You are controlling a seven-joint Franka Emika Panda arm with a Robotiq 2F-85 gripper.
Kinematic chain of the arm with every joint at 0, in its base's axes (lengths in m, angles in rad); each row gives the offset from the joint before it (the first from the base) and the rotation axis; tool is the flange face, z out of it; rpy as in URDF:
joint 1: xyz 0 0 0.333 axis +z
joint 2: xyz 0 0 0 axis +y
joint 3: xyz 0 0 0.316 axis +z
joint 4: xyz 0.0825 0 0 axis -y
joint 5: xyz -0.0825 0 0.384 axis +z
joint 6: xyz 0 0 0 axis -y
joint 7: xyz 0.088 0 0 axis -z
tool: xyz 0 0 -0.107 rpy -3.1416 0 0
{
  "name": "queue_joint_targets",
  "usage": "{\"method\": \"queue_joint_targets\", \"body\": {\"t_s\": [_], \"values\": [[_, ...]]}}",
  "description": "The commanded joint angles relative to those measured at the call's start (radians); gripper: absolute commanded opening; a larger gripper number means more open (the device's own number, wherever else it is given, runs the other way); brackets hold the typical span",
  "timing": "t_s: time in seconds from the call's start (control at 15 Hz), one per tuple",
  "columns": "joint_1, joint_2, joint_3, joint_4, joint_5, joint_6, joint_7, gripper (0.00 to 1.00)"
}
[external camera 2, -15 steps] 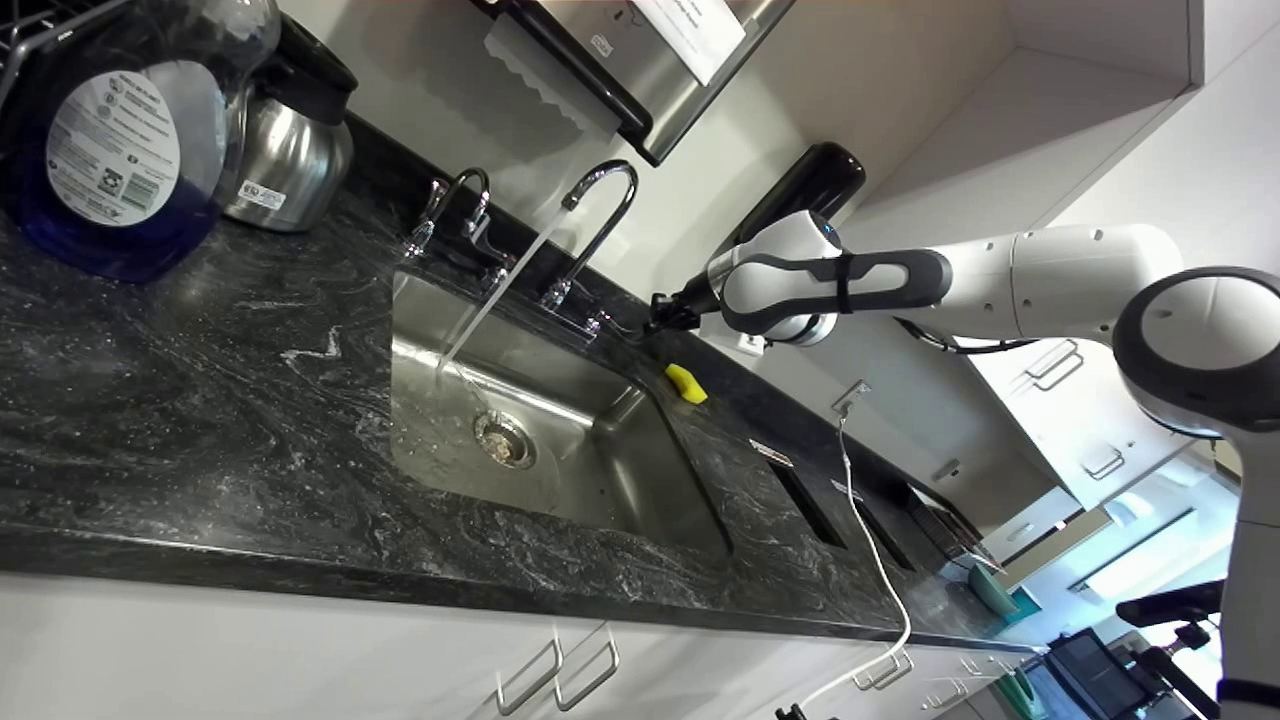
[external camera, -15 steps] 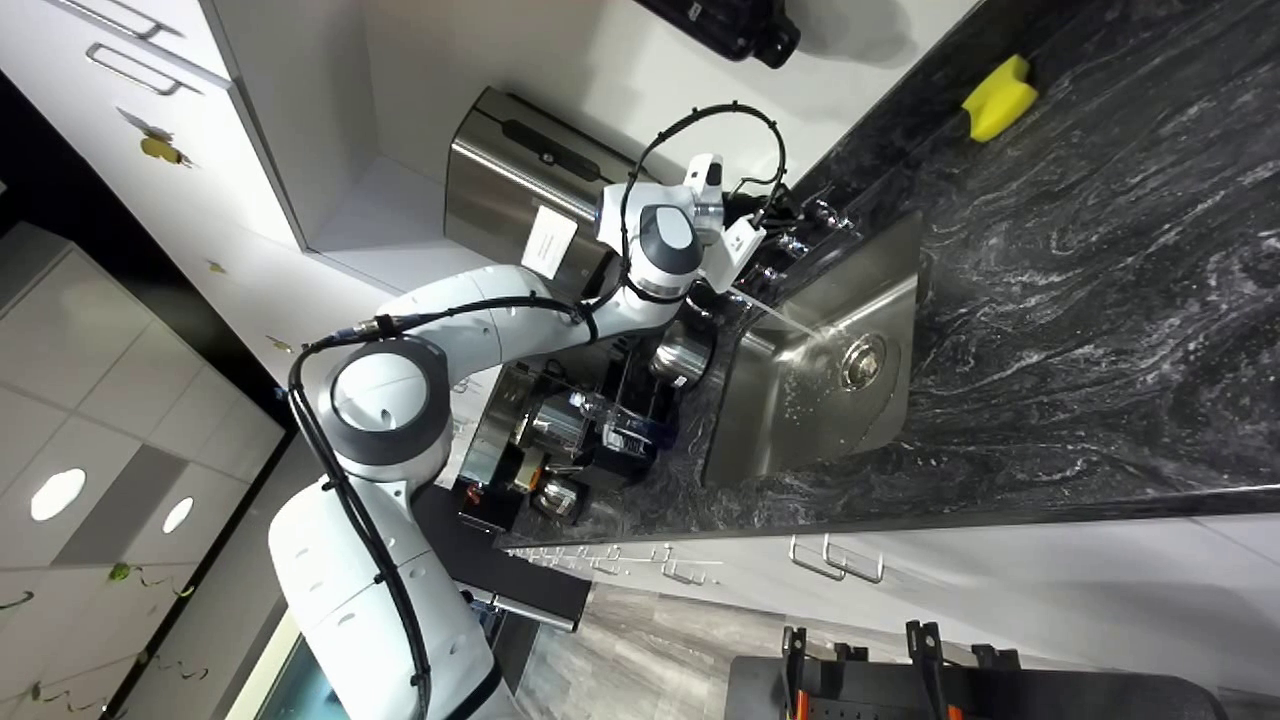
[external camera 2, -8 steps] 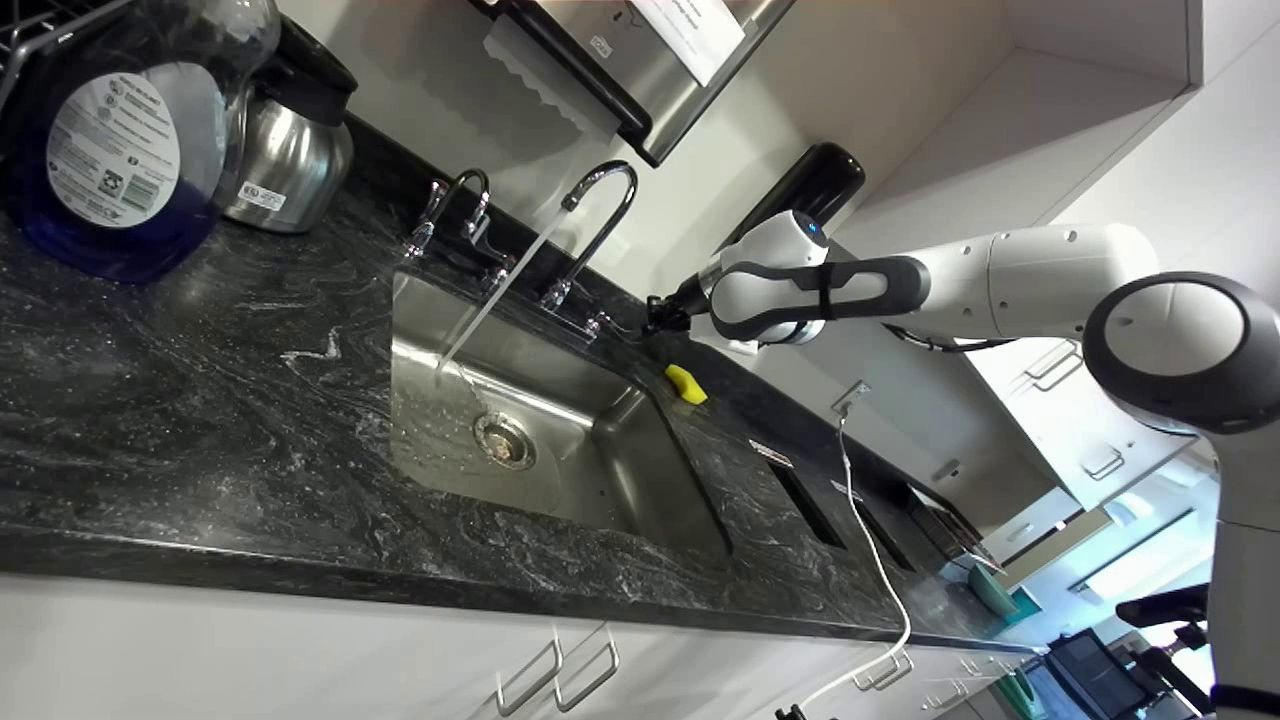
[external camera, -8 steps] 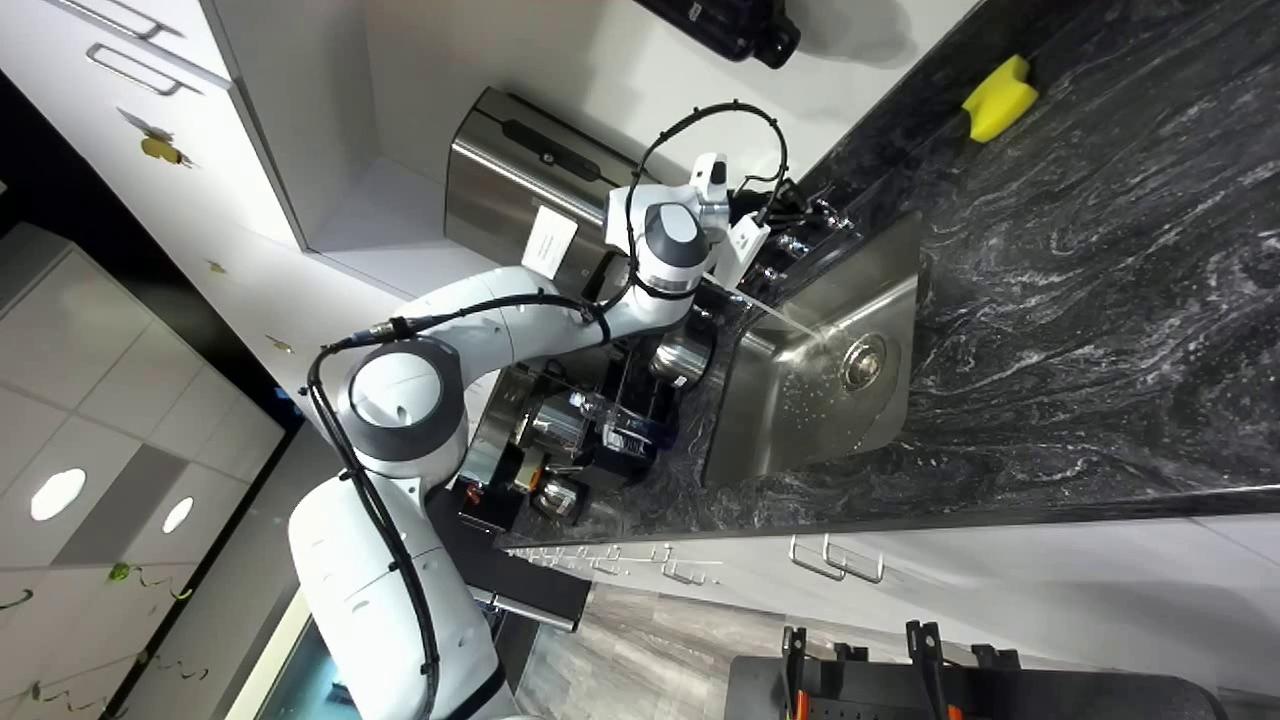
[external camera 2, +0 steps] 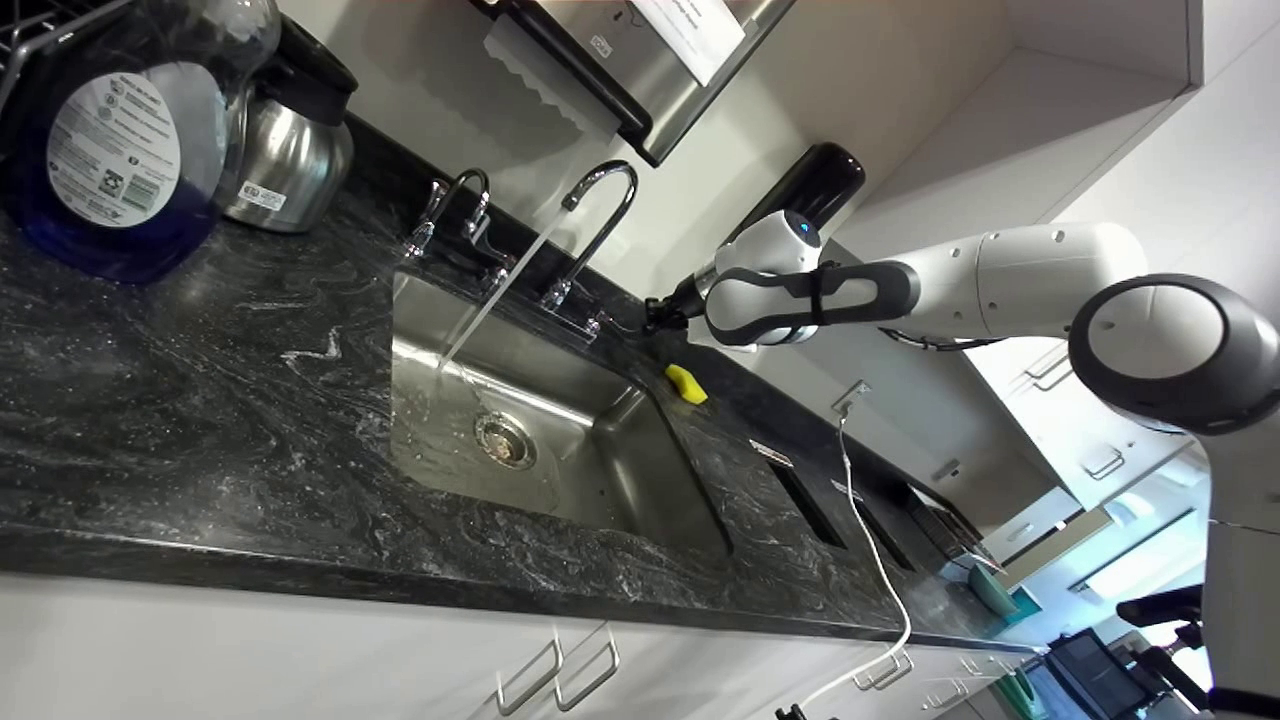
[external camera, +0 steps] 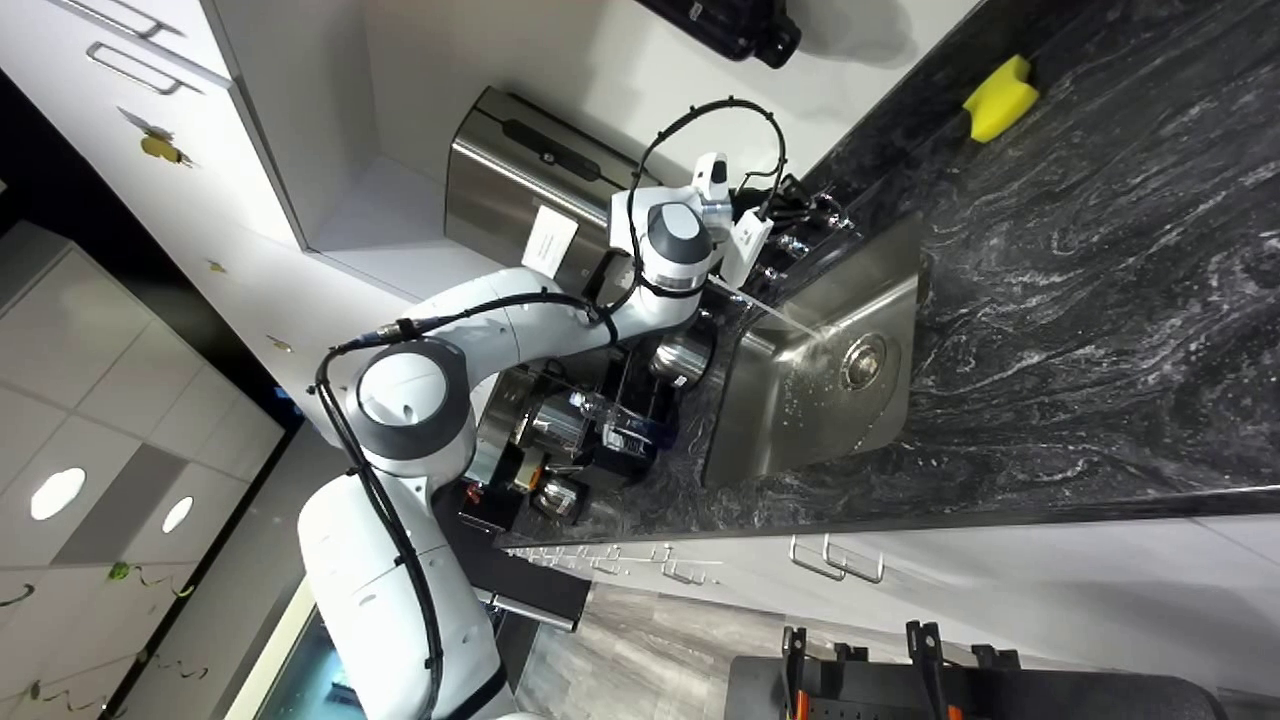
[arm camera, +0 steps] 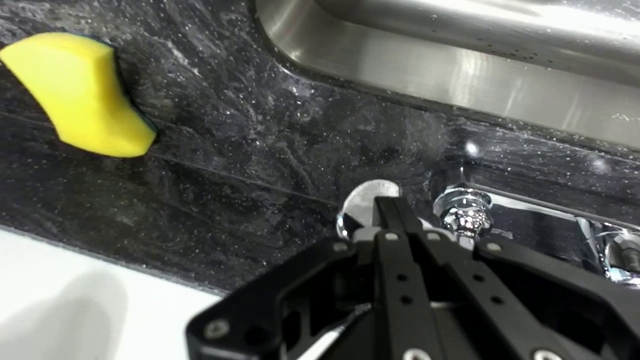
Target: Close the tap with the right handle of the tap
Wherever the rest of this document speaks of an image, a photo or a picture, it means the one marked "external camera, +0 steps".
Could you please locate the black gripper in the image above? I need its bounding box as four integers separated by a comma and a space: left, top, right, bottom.
723, 182, 859, 292

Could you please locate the chrome tap handle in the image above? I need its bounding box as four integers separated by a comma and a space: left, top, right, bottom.
518, 392, 656, 473
749, 260, 802, 301

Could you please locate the chrome tap spout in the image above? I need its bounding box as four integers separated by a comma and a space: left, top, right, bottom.
645, 328, 715, 392

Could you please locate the round chrome sink drain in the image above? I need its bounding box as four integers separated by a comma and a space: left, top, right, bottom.
836, 330, 896, 392

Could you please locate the stainless steel sink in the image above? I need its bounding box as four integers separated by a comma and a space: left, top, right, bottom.
699, 270, 934, 491

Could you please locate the yellow sponge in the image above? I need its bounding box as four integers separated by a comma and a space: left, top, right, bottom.
959, 50, 1045, 148

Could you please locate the white label on dispenser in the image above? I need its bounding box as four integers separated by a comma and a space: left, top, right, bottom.
519, 208, 585, 276

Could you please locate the stainless paper towel dispenser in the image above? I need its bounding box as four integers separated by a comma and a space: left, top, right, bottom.
440, 82, 678, 276

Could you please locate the small chrome fixture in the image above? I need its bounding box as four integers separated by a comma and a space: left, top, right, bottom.
524, 477, 593, 528

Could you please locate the white base cabinet front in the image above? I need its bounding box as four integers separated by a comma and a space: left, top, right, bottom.
512, 512, 1280, 673

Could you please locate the orange black clamp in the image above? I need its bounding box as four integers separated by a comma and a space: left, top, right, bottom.
776, 622, 818, 720
906, 617, 952, 720

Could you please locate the black control box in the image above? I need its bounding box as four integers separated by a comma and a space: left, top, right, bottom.
445, 512, 598, 636

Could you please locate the small yellow sticker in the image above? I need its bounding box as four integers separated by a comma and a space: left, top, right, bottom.
136, 127, 194, 166

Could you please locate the round ceiling light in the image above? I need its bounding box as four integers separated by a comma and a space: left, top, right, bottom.
155, 491, 201, 539
26, 463, 92, 528

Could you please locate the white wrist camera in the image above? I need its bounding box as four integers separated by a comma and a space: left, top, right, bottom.
690, 148, 739, 203

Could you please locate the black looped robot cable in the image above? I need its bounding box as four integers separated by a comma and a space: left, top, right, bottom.
627, 96, 794, 190

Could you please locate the black mounted camera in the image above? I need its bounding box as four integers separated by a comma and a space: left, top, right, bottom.
638, 0, 809, 72

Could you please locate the silver cabinet pull handle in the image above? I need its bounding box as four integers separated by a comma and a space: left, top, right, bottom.
786, 532, 847, 585
821, 532, 893, 587

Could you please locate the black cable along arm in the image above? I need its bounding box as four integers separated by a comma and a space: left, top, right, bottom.
307, 283, 622, 674

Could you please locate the white wall cabinet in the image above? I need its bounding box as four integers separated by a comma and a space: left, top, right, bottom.
0, 0, 323, 402

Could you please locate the silver wall cabinet handle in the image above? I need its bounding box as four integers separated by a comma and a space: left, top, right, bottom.
85, 36, 188, 98

